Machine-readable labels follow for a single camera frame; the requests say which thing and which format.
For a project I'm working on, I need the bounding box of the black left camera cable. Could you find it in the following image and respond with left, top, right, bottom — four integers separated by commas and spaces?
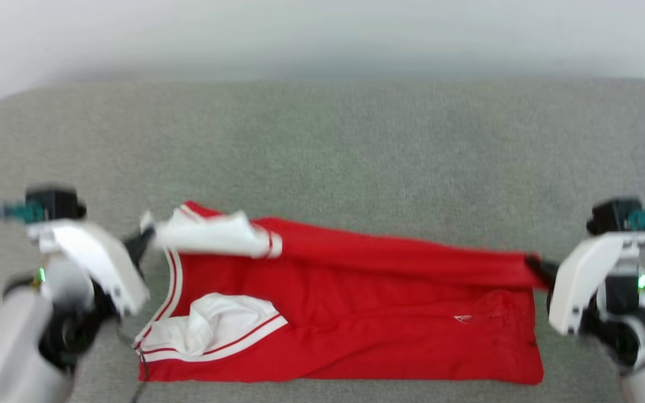
0, 202, 150, 403

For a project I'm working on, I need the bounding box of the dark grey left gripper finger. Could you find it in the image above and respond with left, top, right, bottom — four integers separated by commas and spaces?
123, 226, 156, 265

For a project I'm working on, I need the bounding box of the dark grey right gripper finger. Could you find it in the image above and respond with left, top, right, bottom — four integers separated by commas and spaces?
525, 254, 559, 290

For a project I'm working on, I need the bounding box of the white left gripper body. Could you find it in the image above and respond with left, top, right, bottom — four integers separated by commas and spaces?
26, 219, 151, 317

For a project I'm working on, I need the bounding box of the red and white garment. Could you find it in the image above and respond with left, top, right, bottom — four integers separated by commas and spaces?
133, 200, 545, 386

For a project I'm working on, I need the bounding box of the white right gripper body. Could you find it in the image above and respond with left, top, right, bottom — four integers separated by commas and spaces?
546, 232, 645, 337

